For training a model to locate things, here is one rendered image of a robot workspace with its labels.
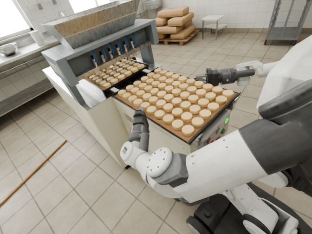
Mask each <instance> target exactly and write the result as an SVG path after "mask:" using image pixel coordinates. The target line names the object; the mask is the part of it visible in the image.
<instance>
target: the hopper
mask: <svg viewBox="0 0 312 234"><path fill-rule="evenodd" d="M139 1H140V0H116V1H113V2H110V3H107V4H104V5H100V6H97V7H94V8H90V9H87V10H84V11H81V12H78V13H74V14H70V15H67V16H64V17H61V18H58V19H54V20H50V21H48V22H44V23H41V25H42V26H43V27H44V28H45V29H46V30H47V31H48V32H49V33H50V34H51V35H53V36H54V37H55V38H56V39H57V40H58V41H59V42H60V43H62V44H63V45H64V46H66V47H69V48H71V49H75V48H77V47H80V46H83V45H85V44H88V43H90V42H92V41H95V40H97V39H100V38H102V37H105V36H107V35H109V34H112V33H115V32H117V31H120V30H122V29H124V28H127V27H129V26H132V25H134V23H135V19H136V15H137V10H138V6H139Z"/></svg>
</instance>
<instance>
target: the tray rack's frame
mask: <svg viewBox="0 0 312 234"><path fill-rule="evenodd" d="M294 1H295V0H292V3H291V6H290V9H289V12H288V15H287V18H286V22H285V25H284V27H274V28H273V30H272V32H271V34H269V31H270V27H271V24H272V20H273V16H274V12H275V9H276V6H277V2H278V0H276V1H275V4H274V8H273V13H272V16H271V20H270V23H269V27H268V31H267V34H266V37H265V40H294V41H295V40H298V39H299V38H298V37H299V35H300V32H301V30H302V27H303V24H304V22H305V20H306V17H307V15H308V12H309V9H310V7H311V4H312V0H311V1H310V3H309V5H308V8H307V11H306V13H305V16H304V18H303V21H302V23H301V26H300V28H299V32H298V34H296V30H297V27H286V25H287V22H288V19H289V16H290V13H291V10H292V7H293V4H294Z"/></svg>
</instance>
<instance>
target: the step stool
mask: <svg viewBox="0 0 312 234"><path fill-rule="evenodd" d="M223 17H224V15H209V16H207V17H205V18H203V19H202V39H203V37H204V30H205V29H207V28H210V34H211V32H212V28H215V29H216V33H215V40H217V32H218V31H219V30H220V29H222V28H224V27H225V35H226V30H227V24H218V20H219V19H221V18H223ZM204 20H216V24H210V25H208V26H206V27H205V28H204Z"/></svg>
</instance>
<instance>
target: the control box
mask: <svg viewBox="0 0 312 234"><path fill-rule="evenodd" d="M227 118H228V121H227V123H225V121H226V119H227ZM229 118H230V112H229V111H227V110H224V111H223V112H222V113H221V114H220V115H219V116H218V118H217V119H216V120H215V121H214V122H213V123H212V124H211V125H210V126H209V127H208V128H207V129H206V130H205V131H204V132H203V137H202V138H201V145H200V146H199V147H198V148H197V150H199V149H201V148H202V147H204V146H206V145H208V144H210V143H211V142H212V141H216V140H218V138H222V136H223V135H224V134H225V133H226V132H227V130H228V123H229ZM219 127H220V130H219V132H218V133H216V131H217V129H218V128H219ZM222 129H225V132H224V134H221V131H222ZM209 138H210V141H209V143H207V140H208V139H209Z"/></svg>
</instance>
